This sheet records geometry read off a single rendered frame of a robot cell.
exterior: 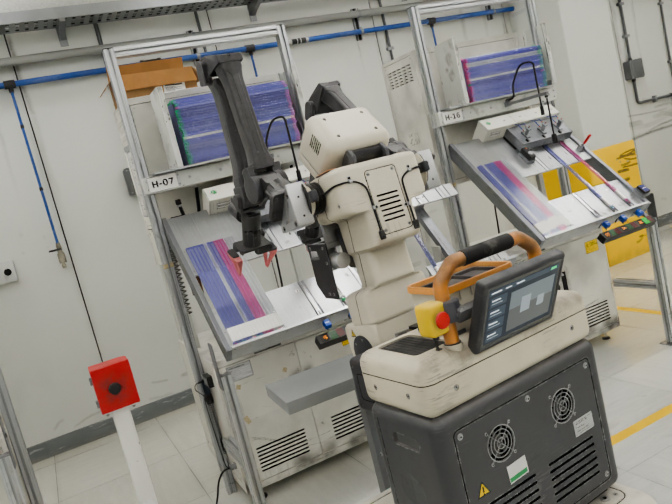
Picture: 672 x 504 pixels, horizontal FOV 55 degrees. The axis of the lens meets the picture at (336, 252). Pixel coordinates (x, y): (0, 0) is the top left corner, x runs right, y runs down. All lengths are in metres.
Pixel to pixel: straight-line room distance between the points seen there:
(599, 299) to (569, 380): 2.02
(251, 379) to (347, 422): 0.49
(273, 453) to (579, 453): 1.41
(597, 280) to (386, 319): 2.05
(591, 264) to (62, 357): 3.03
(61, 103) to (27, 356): 1.49
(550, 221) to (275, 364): 1.37
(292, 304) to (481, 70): 1.63
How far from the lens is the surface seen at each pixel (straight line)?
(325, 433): 2.82
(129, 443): 2.41
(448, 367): 1.38
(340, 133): 1.72
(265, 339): 2.30
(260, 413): 2.68
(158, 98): 2.69
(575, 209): 3.19
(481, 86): 3.38
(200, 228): 2.67
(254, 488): 2.43
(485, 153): 3.31
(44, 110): 4.18
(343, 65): 4.73
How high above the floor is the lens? 1.24
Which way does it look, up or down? 7 degrees down
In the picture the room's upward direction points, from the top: 14 degrees counter-clockwise
